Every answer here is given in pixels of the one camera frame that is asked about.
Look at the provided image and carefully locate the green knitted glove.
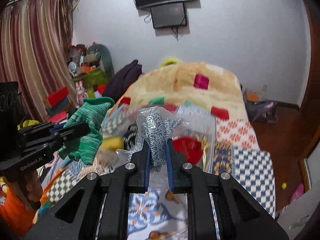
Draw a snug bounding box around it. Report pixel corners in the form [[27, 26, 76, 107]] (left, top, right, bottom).
[[58, 97, 114, 165]]

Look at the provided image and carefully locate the clear plastic storage box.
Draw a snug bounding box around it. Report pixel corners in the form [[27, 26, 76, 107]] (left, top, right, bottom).
[[101, 105, 216, 173]]

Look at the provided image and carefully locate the blue white speckled glove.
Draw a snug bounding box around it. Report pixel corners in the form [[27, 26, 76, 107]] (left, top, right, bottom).
[[137, 107, 183, 168]]

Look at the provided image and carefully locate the black chain-trimmed bag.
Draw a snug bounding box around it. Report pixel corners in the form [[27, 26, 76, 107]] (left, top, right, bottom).
[[123, 124, 138, 150]]

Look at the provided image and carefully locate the red soft pouch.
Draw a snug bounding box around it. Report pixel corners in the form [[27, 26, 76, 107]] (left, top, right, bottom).
[[172, 137, 203, 165]]

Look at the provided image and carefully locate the person's left hand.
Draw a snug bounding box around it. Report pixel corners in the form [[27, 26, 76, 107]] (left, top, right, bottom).
[[25, 171, 43, 202]]

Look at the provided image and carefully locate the pink bunny doll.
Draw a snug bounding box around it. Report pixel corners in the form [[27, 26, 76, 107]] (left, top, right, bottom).
[[75, 81, 88, 106]]

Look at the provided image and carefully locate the red box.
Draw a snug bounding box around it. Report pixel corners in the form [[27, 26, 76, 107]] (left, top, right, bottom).
[[43, 87, 69, 108]]

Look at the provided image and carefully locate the patterned patchwork bed sheet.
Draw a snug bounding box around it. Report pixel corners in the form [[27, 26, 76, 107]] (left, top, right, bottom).
[[32, 104, 277, 240]]

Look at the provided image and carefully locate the green gift box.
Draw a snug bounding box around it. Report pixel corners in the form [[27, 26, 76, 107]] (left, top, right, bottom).
[[73, 68, 110, 89]]

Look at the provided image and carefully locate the dark purple clothing pile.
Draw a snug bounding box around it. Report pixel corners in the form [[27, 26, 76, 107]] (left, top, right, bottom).
[[102, 60, 142, 102]]

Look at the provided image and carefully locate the grey green plush toy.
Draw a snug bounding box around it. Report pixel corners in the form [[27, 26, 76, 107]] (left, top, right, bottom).
[[84, 44, 114, 77]]

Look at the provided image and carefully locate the striped brown curtain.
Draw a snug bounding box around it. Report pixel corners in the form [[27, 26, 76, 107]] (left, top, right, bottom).
[[1, 0, 76, 121]]

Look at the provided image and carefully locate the purple backpack on floor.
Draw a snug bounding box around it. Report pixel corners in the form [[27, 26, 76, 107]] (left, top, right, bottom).
[[245, 100, 278, 124]]

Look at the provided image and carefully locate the orange notebook on floor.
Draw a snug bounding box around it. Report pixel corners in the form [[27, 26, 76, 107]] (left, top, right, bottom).
[[245, 90, 261, 102]]

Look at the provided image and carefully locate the beige patchwork plush blanket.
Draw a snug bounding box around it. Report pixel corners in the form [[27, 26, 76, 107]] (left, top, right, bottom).
[[123, 62, 248, 120]]

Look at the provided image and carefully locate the brown wooden door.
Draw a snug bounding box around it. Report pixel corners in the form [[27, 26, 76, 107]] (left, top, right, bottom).
[[300, 10, 319, 159]]

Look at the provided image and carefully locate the yellow plush ring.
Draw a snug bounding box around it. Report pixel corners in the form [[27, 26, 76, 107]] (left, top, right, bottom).
[[160, 56, 182, 68]]

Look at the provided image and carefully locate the wall power socket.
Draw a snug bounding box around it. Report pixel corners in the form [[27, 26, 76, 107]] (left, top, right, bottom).
[[261, 84, 267, 92]]

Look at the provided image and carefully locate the small wall monitor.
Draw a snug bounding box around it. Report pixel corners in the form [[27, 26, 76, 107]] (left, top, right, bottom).
[[151, 2, 187, 29]]

